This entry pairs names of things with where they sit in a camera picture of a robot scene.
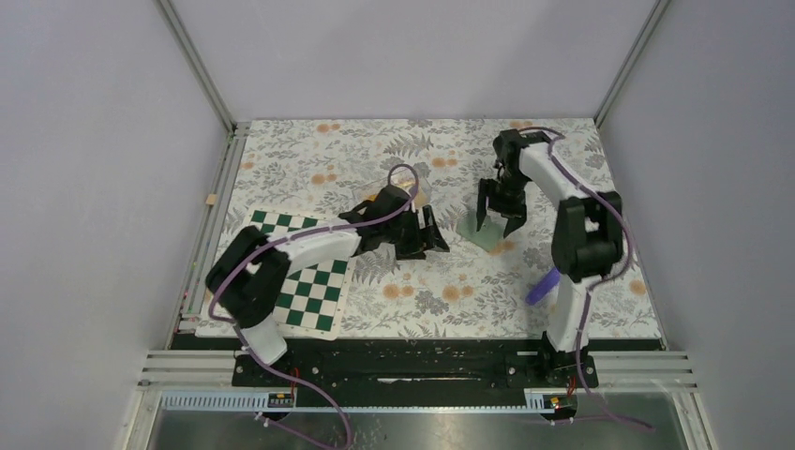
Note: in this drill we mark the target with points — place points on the green card holder wallet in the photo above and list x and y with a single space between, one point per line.
488 236

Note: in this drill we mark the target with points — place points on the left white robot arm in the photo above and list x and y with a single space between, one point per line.
248 277

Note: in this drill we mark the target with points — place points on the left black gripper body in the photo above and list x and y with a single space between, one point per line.
407 235

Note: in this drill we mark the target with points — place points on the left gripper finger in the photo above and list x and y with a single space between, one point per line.
428 216
433 239

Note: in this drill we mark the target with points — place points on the purple cylinder tube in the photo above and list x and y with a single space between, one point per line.
543 287

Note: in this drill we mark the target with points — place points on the clear box with orange blocks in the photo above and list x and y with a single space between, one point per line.
403 181

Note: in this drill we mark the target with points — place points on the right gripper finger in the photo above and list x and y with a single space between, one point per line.
514 221
485 188

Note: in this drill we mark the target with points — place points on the green white chessboard mat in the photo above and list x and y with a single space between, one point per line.
312 300

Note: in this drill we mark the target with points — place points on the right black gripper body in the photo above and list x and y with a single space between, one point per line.
506 194

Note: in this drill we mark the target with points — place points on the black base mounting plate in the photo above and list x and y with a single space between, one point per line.
422 372

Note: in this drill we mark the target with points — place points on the floral table mat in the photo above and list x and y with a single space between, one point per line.
316 166

